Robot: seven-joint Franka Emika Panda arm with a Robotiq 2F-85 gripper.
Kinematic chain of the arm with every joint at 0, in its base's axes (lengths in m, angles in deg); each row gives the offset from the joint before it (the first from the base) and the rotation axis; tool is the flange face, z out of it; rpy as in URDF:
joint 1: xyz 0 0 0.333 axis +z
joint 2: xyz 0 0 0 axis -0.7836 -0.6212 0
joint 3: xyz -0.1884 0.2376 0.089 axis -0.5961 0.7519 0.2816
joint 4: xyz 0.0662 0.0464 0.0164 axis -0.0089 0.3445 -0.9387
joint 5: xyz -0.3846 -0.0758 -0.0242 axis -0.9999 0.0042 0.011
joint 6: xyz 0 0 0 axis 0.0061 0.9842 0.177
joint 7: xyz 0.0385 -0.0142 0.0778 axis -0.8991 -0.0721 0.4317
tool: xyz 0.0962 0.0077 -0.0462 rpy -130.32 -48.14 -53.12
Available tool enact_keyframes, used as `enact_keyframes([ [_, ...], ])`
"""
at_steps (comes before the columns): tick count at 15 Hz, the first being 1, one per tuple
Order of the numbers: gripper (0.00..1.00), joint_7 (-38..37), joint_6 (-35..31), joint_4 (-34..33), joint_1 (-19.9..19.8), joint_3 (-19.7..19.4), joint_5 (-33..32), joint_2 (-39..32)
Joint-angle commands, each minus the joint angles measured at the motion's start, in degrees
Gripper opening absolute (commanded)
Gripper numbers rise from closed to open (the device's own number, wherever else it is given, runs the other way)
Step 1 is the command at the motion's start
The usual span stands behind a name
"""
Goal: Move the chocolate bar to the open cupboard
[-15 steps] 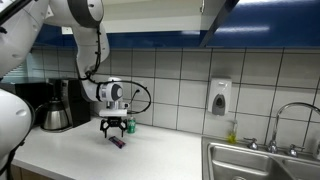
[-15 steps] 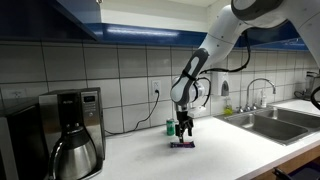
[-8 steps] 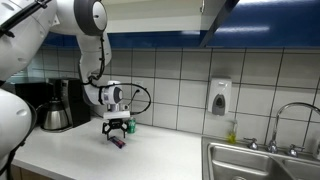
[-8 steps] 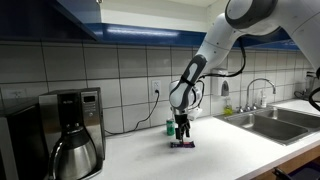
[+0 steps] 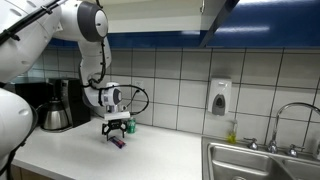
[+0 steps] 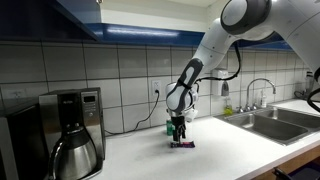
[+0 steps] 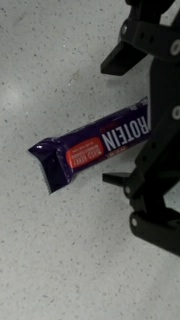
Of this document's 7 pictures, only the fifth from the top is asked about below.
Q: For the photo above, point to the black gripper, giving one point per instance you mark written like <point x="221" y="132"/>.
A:
<point x="115" y="124"/>

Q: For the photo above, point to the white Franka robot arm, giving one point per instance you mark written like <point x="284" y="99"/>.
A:
<point x="30" y="43"/>

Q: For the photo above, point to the metal cupboard hinge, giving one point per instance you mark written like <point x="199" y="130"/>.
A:
<point x="202" y="6"/>

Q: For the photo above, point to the blue cupboard door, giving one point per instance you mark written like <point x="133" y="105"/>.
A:
<point x="266" y="30"/>

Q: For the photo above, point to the green soda can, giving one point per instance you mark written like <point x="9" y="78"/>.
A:
<point x="131" y="126"/>

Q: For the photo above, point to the black steel coffee maker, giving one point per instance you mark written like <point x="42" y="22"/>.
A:
<point x="78" y="103"/>

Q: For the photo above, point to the stainless steel coffee carafe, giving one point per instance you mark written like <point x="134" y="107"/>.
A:
<point x="55" y="116"/>

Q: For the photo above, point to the black microwave oven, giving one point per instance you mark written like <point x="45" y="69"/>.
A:
<point x="33" y="95"/>

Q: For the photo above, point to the wooden base cabinet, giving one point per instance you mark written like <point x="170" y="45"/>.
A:
<point x="30" y="175"/>

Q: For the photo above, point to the yellow dish soap bottle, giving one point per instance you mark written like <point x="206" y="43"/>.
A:
<point x="232" y="136"/>

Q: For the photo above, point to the stainless steel double sink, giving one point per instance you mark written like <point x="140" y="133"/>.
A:
<point x="240" y="160"/>

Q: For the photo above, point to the chrome sink faucet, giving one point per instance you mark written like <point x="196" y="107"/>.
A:
<point x="273" y="144"/>

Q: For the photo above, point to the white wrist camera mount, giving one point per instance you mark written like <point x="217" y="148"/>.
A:
<point x="116" y="115"/>

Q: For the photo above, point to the white wall outlet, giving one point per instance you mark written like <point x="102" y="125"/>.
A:
<point x="140" y="83"/>

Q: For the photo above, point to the blue open wall cupboard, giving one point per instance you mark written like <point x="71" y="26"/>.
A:
<point x="150" y="39"/>

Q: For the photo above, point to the white wall soap dispenser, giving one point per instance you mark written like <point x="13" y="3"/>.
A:
<point x="219" y="96"/>

